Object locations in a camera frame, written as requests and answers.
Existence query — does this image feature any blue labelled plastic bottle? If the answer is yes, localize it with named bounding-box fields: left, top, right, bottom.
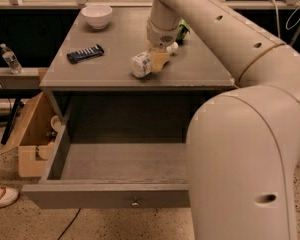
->
left=130, top=50, right=151, bottom=79

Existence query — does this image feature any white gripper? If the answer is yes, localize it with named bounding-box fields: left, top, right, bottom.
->
left=147, top=20, right=178, bottom=73

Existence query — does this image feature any white cup in box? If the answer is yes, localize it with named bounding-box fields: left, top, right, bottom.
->
left=50, top=115, right=61, bottom=132

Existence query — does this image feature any green chip bag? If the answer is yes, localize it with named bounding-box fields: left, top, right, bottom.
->
left=176, top=19, right=190, bottom=41

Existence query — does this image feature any cardboard box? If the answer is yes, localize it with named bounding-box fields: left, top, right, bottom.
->
left=1, top=91, right=56, bottom=177

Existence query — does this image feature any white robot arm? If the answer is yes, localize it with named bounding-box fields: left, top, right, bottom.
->
left=147, top=0, right=300, bottom=240

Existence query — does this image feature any white cable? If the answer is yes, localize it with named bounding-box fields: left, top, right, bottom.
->
left=269, top=0, right=300, bottom=40

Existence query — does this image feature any grey wooden cabinet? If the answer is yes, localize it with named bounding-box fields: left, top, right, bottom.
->
left=39, top=6, right=235, bottom=143

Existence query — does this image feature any black floor cable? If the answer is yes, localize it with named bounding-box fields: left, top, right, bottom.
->
left=56, top=208, right=82, bottom=240

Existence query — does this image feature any clear water bottle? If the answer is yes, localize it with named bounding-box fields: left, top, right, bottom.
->
left=0, top=43, right=22, bottom=74

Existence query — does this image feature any grey open top drawer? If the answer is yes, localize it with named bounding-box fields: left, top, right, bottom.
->
left=23, top=93, right=191, bottom=209

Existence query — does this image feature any white and orange sneaker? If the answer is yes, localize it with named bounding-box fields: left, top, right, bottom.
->
left=0, top=185, right=19, bottom=208

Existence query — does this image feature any dark blue snack bar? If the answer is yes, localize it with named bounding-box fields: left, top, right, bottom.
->
left=67, top=44, right=104, bottom=64

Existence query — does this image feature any white ceramic bowl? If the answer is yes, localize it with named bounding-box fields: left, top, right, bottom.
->
left=81, top=5, right=113, bottom=29

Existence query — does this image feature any metal drawer knob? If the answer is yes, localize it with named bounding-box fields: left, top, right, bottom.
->
left=131, top=198, right=140, bottom=208

